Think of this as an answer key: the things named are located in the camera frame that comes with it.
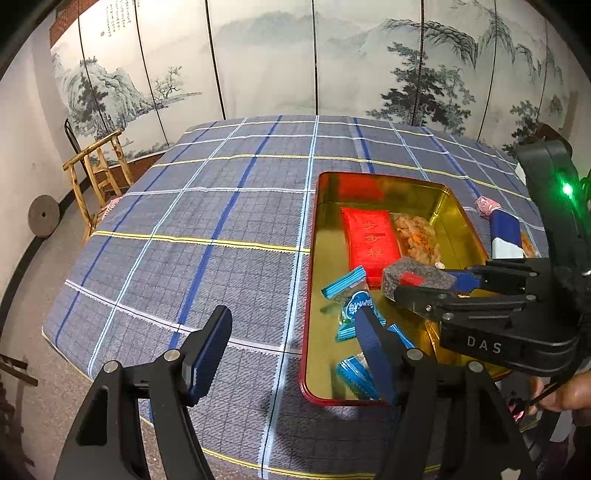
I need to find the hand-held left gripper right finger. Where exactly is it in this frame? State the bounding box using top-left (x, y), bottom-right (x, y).
top-left (355, 305), bottom-right (539, 480)

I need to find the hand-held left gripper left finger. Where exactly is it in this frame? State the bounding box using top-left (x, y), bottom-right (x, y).
top-left (54, 305), bottom-right (233, 480)

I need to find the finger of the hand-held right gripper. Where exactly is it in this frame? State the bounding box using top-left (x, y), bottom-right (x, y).
top-left (394, 285), bottom-right (539, 324)
top-left (445, 259), bottom-right (548, 296)

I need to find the grey snack packet red label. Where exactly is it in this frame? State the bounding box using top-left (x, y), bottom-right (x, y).
top-left (381, 257), bottom-right (455, 296)

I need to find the blue round label candy packet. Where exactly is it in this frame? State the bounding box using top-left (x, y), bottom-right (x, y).
top-left (342, 291), bottom-right (386, 324)

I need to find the gold tin tray red rim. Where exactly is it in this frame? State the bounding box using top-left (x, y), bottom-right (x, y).
top-left (298, 171), bottom-right (513, 407)

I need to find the clear bag of brown snacks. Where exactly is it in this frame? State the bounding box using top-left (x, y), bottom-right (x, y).
top-left (390, 212), bottom-right (441, 266)

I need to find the orange snack packet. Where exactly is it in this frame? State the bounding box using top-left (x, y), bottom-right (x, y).
top-left (521, 231), bottom-right (542, 259)

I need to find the person's right hand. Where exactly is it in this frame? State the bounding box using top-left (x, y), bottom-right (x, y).
top-left (529, 360), bottom-right (591, 416)

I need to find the blue plaid tablecloth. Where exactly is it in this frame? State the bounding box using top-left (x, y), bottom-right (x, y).
top-left (41, 114), bottom-right (550, 480)

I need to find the dark wooden stool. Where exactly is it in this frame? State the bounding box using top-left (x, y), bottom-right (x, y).
top-left (0, 353), bottom-right (38, 462)

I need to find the light wooden chair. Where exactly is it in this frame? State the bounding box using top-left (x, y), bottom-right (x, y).
top-left (62, 130), bottom-right (134, 245)

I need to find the round grey millstone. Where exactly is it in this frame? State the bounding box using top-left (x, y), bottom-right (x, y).
top-left (28, 195), bottom-right (60, 238)

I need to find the black metal chair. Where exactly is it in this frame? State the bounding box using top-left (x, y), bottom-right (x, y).
top-left (64, 117), bottom-right (100, 160)

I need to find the painted folding screen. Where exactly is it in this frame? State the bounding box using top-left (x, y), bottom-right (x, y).
top-left (48, 0), bottom-right (578, 162)

